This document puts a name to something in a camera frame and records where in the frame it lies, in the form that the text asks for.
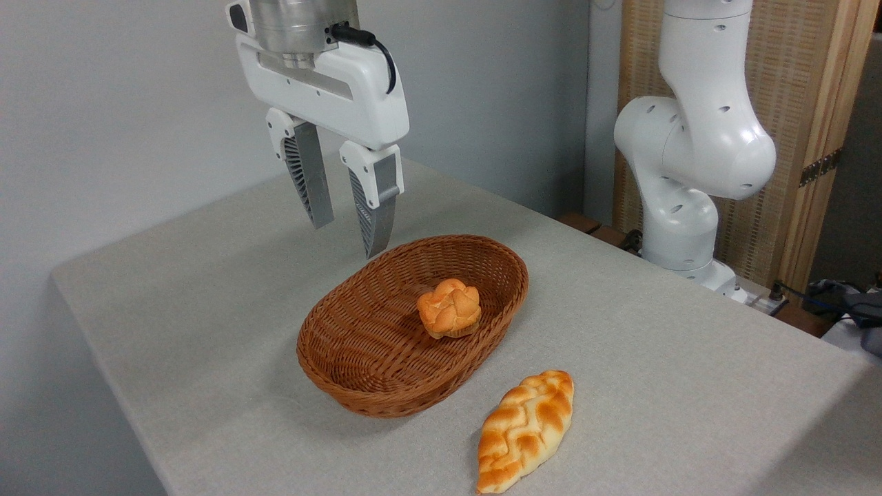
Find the black power cable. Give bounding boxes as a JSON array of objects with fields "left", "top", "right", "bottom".
[{"left": 770, "top": 279, "right": 882, "bottom": 326}]

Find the small round bread roll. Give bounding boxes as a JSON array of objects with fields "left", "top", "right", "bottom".
[{"left": 417, "top": 278, "right": 482, "bottom": 340}]

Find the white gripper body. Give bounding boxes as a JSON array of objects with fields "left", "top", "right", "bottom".
[{"left": 226, "top": 1, "right": 411, "bottom": 152}]

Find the dark metal screen hinge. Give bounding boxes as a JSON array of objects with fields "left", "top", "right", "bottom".
[{"left": 799, "top": 147, "right": 843, "bottom": 188}]

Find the long braided bread loaf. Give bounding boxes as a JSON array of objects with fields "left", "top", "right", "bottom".
[{"left": 475, "top": 370, "right": 575, "bottom": 495}]

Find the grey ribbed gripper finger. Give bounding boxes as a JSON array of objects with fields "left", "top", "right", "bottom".
[
  {"left": 266, "top": 107, "right": 336, "bottom": 229},
  {"left": 339, "top": 141, "right": 404, "bottom": 260}
]

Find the wooden woven folding screen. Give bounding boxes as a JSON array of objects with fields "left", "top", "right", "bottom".
[{"left": 613, "top": 0, "right": 882, "bottom": 298}]

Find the dark grey bag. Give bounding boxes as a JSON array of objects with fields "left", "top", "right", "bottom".
[{"left": 842, "top": 292, "right": 882, "bottom": 358}]

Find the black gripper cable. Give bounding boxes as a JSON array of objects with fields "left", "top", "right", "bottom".
[{"left": 329, "top": 23, "right": 398, "bottom": 96}]

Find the brown oval wicker basket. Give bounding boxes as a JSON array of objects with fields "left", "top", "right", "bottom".
[{"left": 296, "top": 234, "right": 530, "bottom": 419}]

